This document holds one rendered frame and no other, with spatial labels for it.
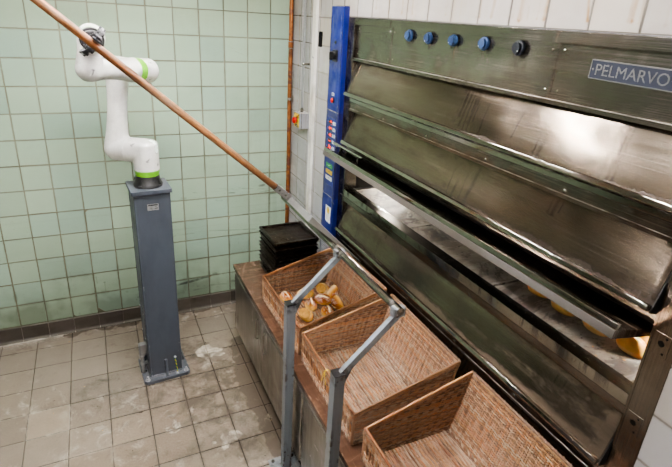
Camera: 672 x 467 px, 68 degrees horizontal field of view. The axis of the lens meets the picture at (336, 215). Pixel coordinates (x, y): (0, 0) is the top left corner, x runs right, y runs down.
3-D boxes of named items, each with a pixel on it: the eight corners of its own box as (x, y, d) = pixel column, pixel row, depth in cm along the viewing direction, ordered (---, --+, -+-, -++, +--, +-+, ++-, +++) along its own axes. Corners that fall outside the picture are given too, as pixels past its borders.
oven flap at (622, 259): (346, 145, 277) (359, 110, 273) (653, 312, 128) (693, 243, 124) (339, 142, 275) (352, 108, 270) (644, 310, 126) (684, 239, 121)
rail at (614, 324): (323, 149, 272) (326, 150, 273) (615, 330, 123) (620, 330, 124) (324, 146, 271) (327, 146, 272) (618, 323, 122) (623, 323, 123)
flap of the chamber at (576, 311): (322, 154, 273) (353, 158, 282) (611, 339, 124) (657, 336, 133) (323, 149, 272) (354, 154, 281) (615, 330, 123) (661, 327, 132)
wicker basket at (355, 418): (388, 338, 256) (393, 291, 246) (454, 415, 209) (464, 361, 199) (298, 359, 237) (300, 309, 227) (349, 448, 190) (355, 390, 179)
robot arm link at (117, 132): (114, 157, 273) (113, 56, 262) (140, 161, 270) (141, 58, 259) (98, 159, 261) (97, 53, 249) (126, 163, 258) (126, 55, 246)
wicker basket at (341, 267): (336, 283, 306) (339, 242, 296) (384, 334, 259) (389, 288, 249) (260, 298, 285) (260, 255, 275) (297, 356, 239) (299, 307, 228)
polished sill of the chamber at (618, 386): (352, 194, 291) (353, 188, 290) (639, 400, 141) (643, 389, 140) (343, 195, 289) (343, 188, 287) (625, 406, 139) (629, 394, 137)
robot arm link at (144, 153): (139, 169, 274) (135, 134, 267) (165, 172, 271) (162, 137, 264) (124, 175, 262) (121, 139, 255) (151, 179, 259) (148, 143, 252)
